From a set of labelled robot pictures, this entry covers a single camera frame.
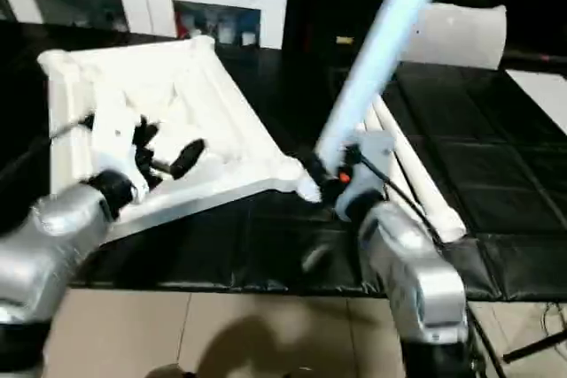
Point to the white plastic table top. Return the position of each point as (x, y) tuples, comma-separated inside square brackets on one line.
[(204, 104)]

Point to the white plastic table leg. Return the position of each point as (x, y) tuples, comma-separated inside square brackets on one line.
[(381, 50), (430, 196), (394, 161)]

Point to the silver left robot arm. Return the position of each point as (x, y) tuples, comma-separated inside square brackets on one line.
[(44, 245)]

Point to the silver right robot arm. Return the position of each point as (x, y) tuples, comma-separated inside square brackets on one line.
[(416, 281)]

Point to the black work mat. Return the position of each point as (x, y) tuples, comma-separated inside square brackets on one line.
[(266, 245)]

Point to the small brown block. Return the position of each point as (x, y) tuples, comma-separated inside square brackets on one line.
[(345, 40)]

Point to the white plastic bag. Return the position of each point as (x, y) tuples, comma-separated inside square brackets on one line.
[(469, 37)]

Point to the flat white board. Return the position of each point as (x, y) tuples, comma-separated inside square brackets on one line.
[(542, 99)]

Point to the black floor stand bar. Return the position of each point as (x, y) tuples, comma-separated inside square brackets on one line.
[(536, 343)]

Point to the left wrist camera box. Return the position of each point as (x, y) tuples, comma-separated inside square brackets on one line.
[(115, 139)]

